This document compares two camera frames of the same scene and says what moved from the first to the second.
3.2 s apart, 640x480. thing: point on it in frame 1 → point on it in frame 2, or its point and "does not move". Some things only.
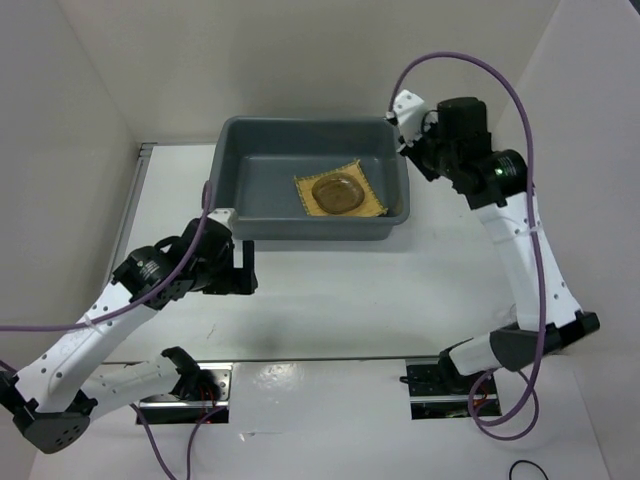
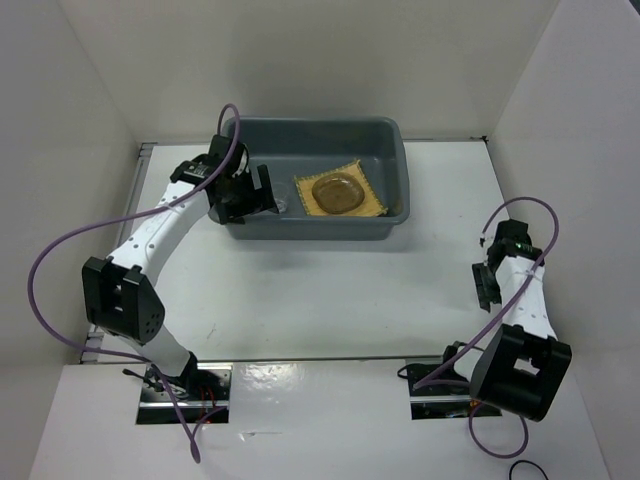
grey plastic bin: (255, 161) does not move
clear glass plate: (338, 193) does not move
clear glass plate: (338, 193) does not move
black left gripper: (238, 280) → (257, 199)
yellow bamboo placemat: (371, 205) does not move
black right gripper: (411, 152) → (485, 294)
